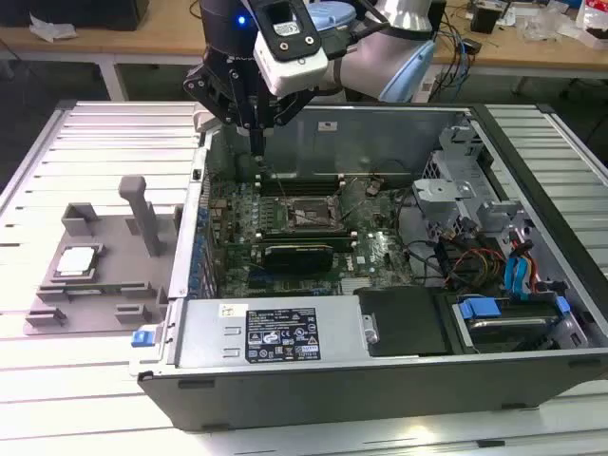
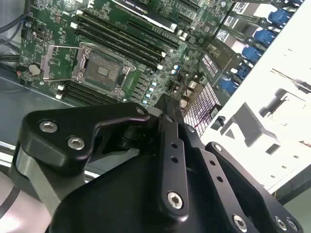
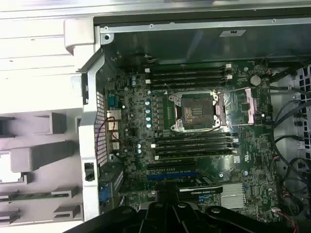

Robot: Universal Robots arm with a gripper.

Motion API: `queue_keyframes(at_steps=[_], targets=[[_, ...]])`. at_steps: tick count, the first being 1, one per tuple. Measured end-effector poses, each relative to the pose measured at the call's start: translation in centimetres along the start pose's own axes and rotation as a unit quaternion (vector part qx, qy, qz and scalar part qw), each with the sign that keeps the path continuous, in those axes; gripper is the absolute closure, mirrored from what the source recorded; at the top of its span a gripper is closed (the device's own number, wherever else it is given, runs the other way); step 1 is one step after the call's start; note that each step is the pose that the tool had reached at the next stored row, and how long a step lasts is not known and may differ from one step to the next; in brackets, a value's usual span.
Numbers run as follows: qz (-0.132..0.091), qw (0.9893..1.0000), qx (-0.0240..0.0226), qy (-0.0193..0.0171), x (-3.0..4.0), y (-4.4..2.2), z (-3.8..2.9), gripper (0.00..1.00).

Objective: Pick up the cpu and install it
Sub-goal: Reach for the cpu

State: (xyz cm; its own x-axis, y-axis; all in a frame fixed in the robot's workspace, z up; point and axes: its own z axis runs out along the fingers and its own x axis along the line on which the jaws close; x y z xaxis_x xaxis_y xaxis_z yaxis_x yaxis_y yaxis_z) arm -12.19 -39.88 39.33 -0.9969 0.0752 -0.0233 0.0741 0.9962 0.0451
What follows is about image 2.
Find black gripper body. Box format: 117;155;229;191
48;123;235;233

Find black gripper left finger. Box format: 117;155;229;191
11;94;190;223

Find metal socket cover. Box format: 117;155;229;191
40;44;92;83

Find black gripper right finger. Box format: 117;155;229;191
171;97;304;233

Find wire locking lever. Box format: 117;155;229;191
48;44;86;50

